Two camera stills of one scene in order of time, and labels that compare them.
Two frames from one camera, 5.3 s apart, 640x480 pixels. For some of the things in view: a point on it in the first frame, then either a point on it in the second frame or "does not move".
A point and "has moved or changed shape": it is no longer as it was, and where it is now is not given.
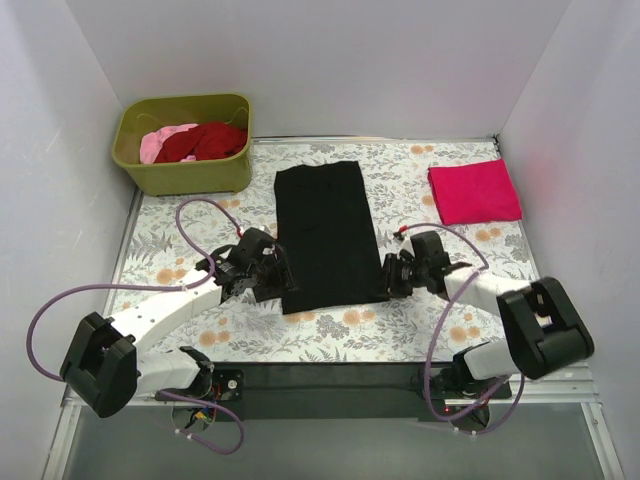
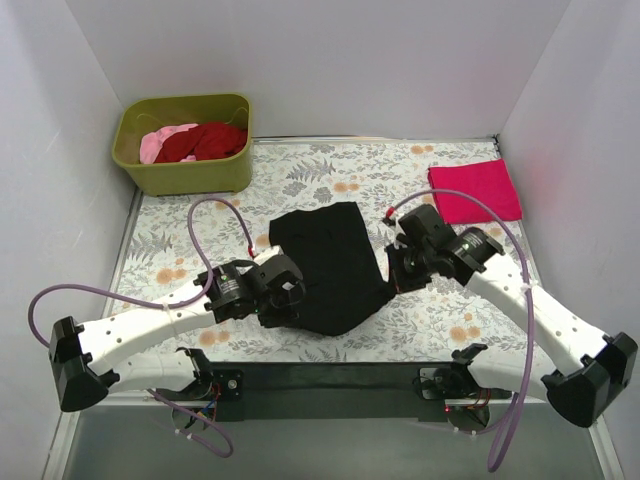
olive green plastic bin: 186,145 does not move
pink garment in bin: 151,142 does not move
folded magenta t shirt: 474,192 does not move
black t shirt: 323,220 has moved or changed shape
